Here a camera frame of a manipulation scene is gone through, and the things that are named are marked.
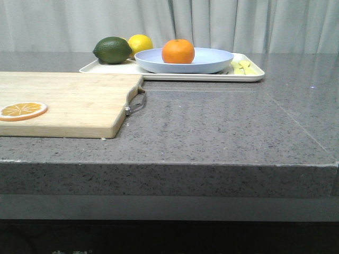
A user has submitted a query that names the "orange fruit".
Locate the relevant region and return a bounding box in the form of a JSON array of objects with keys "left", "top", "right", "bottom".
[{"left": 162, "top": 39, "right": 195, "bottom": 64}]

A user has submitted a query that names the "light blue plate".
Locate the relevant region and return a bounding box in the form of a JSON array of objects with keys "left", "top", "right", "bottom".
[{"left": 134, "top": 47, "right": 235, "bottom": 75}]

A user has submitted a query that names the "cream plastic tray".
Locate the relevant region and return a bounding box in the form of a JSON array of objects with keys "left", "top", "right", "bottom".
[{"left": 78, "top": 52, "right": 266, "bottom": 83}]

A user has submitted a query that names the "wooden cutting board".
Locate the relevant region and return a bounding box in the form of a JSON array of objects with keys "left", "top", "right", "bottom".
[{"left": 1, "top": 71, "right": 144, "bottom": 139}]

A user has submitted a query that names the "yellow lemon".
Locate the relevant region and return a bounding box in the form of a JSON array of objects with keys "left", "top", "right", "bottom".
[{"left": 128, "top": 34, "right": 153, "bottom": 59}]

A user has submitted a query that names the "yellow-green spoon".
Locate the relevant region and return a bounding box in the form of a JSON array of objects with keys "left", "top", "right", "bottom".
[
  {"left": 231, "top": 61, "right": 245, "bottom": 75},
  {"left": 238, "top": 60, "right": 257, "bottom": 75}
]

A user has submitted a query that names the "green lime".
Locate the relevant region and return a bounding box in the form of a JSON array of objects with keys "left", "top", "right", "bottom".
[{"left": 93, "top": 37, "right": 132, "bottom": 64}]

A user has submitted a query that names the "orange slice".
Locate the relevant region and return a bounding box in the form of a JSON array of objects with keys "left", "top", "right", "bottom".
[{"left": 1, "top": 102, "right": 48, "bottom": 122}]

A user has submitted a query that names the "white curtain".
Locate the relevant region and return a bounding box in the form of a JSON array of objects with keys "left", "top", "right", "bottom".
[{"left": 1, "top": 1, "right": 338, "bottom": 53}]

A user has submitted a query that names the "metal cutting board handle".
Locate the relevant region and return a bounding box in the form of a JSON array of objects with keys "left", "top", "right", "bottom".
[{"left": 124, "top": 86, "right": 147, "bottom": 116}]

